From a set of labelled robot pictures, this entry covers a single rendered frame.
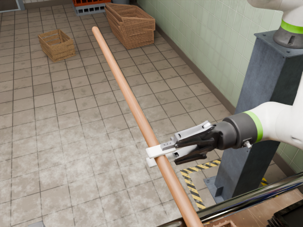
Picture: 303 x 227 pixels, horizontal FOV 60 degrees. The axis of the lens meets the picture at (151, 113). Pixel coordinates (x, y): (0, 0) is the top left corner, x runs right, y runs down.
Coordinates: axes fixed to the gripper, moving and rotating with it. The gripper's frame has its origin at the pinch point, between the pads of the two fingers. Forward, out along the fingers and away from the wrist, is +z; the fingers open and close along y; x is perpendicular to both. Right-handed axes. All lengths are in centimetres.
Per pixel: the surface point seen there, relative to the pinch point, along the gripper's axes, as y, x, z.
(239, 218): 62, -1, -39
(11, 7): 113, 464, 80
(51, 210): 119, 69, 51
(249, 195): 2.1, -16.8, -15.4
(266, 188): 2.2, -16.7, -20.4
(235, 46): 57, 128, -123
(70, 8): 120, 442, -13
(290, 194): 62, 0, -69
